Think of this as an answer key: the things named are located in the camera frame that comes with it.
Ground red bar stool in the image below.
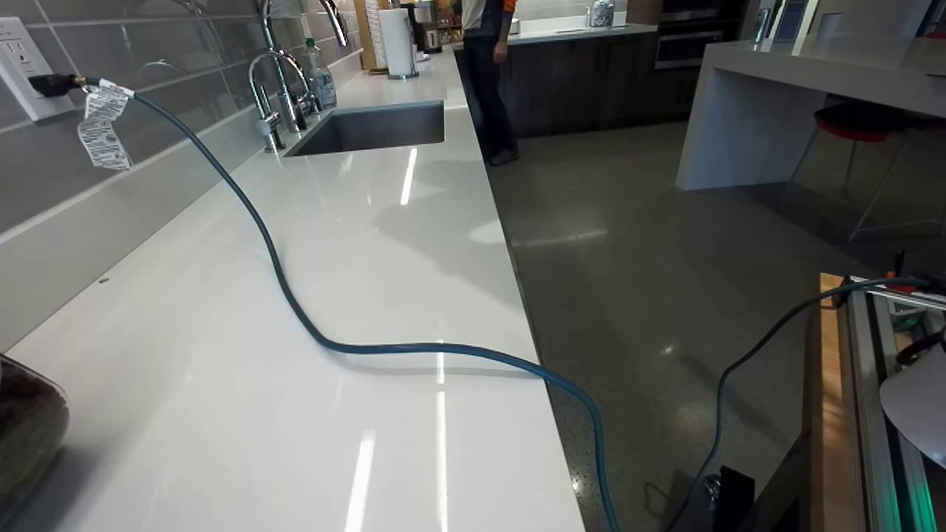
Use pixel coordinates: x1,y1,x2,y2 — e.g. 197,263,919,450
789,101,910,242

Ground wooden robot cart frame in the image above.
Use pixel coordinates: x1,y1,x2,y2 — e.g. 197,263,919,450
763,273,946,532

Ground person in dark clothes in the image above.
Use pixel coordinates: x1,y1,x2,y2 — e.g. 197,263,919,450
461,0,517,166

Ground teal power cable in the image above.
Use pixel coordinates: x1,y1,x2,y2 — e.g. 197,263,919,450
124,85,944,532

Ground dark fabric object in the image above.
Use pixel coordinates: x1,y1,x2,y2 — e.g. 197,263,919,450
0,356,71,524

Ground white wall outlet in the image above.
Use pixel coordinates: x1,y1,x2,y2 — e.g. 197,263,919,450
0,17,75,121

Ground dark wood base cabinets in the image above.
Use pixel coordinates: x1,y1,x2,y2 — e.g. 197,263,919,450
501,36,699,137

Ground white paper towel roll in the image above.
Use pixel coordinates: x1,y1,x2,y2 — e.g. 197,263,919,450
378,10,417,81

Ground black power plug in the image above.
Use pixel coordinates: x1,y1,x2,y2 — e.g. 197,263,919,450
29,75,89,97

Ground chrome kitchen faucet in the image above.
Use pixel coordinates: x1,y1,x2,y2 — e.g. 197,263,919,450
245,0,338,153

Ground black built-in wall oven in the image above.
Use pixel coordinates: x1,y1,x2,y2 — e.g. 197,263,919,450
655,0,745,70

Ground dark undermount sink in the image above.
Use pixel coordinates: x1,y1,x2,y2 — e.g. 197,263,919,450
290,101,443,158

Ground white kitchen island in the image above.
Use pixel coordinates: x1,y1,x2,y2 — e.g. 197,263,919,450
678,38,946,193

